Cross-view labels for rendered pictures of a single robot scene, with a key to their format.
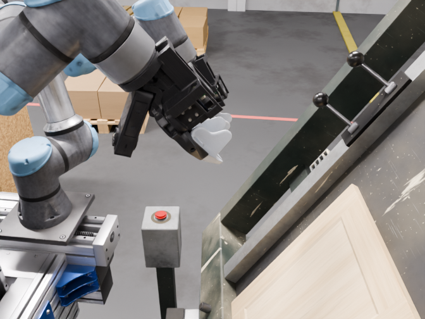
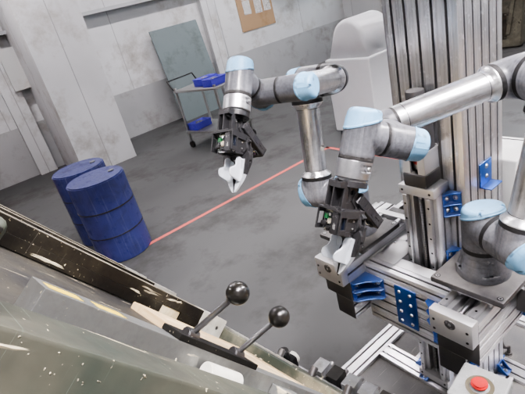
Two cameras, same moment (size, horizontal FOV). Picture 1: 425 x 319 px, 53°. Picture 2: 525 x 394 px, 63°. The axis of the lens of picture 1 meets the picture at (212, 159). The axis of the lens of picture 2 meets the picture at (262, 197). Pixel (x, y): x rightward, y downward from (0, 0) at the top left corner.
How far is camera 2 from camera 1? 1.55 m
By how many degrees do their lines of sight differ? 112
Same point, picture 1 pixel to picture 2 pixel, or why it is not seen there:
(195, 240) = not seen: outside the picture
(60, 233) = (443, 274)
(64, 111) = (512, 205)
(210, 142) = (226, 170)
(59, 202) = (467, 263)
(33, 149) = (476, 207)
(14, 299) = (414, 269)
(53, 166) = (469, 231)
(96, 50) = not seen: hidden behind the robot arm
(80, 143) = (498, 242)
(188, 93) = (218, 134)
